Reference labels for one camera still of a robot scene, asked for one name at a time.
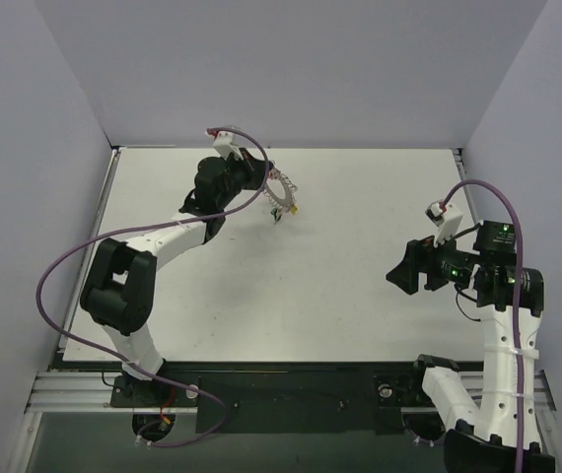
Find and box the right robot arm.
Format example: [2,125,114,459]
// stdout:
[386,221,556,472]

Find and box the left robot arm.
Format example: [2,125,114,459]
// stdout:
[80,148,275,406]

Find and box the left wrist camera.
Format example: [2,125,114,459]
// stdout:
[205,125,244,161]

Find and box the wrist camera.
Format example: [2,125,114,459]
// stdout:
[205,125,244,161]
[425,201,463,247]

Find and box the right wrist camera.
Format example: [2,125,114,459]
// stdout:
[425,201,463,247]

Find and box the aluminium table edge rail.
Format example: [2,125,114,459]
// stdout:
[452,148,479,224]

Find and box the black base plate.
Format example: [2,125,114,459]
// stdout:
[110,361,445,439]

